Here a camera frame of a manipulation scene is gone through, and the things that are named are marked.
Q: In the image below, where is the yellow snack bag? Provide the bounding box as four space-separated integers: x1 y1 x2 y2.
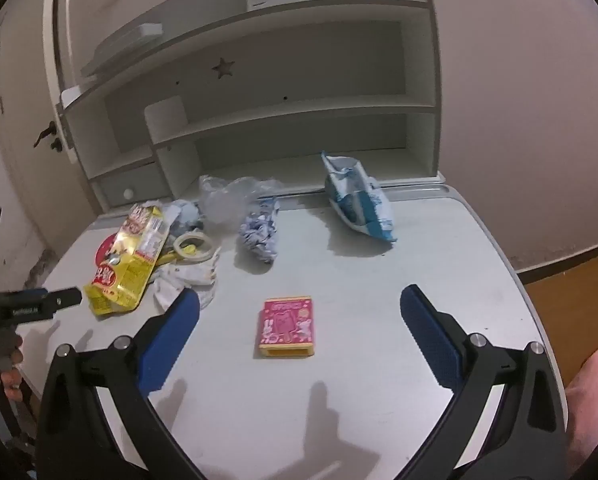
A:
83 203 172 317

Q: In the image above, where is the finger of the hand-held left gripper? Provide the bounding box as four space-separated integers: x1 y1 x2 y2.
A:
42 286 83 318

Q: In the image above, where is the blue white snack bag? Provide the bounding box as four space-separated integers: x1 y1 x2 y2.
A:
321 151 398 245

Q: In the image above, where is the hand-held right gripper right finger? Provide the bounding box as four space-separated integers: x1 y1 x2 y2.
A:
399 284 570 480

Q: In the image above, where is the person's right forearm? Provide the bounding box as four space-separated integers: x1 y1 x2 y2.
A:
563 329 598 480

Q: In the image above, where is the white desk shelf unit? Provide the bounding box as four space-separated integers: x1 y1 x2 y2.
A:
54 0 448 212

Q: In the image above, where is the red round lid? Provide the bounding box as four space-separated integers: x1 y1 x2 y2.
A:
95 232 129 268

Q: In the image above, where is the white tape ring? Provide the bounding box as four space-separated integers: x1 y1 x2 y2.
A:
172 231 220 262

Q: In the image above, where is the clear plastic bag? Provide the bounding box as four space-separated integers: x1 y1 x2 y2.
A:
198 175 285 234

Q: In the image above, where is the dark door handle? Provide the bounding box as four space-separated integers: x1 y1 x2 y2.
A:
33 121 65 154

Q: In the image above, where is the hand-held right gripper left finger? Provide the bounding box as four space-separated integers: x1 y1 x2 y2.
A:
34 287 201 480

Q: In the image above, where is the white door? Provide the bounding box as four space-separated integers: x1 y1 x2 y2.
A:
0 0 97 281

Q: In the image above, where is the flat white box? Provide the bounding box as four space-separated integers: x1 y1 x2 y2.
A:
82 22 163 79

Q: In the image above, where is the pink printed box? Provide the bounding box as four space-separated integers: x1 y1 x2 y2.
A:
256 296 315 360

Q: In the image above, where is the grey drawer with knob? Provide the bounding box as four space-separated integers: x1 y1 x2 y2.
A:
99 162 173 209

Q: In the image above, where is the person's left hand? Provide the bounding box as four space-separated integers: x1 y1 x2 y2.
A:
0 335 26 403

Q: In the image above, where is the crumpled white tissue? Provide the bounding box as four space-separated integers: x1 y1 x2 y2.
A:
151 259 221 312

